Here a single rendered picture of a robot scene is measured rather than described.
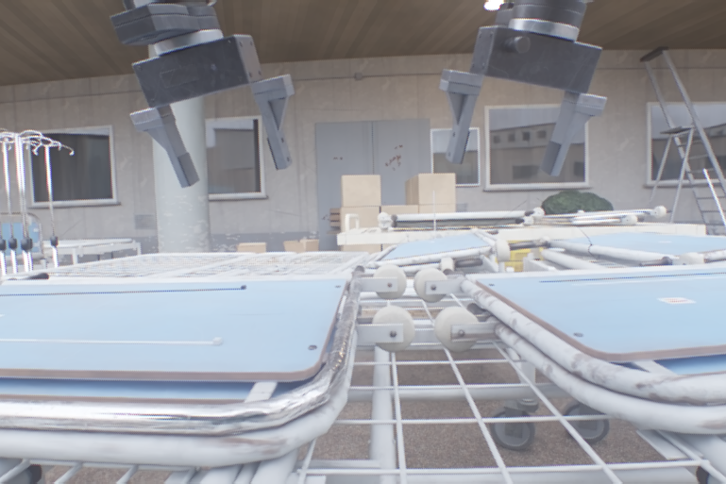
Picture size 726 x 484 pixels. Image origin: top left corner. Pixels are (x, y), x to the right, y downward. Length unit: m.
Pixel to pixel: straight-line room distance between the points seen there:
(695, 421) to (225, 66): 0.54
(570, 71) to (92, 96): 8.19
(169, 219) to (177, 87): 4.33
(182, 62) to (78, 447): 0.38
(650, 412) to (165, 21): 0.54
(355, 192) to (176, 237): 2.15
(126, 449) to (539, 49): 0.53
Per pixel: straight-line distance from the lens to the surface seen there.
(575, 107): 0.53
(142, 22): 0.43
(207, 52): 0.47
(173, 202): 4.78
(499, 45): 0.46
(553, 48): 0.49
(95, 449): 0.38
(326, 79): 6.81
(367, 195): 3.90
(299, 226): 6.51
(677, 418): 0.41
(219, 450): 0.33
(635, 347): 0.46
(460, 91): 0.46
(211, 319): 0.53
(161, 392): 0.42
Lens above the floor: 0.69
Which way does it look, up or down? 4 degrees down
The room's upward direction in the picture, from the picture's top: 2 degrees counter-clockwise
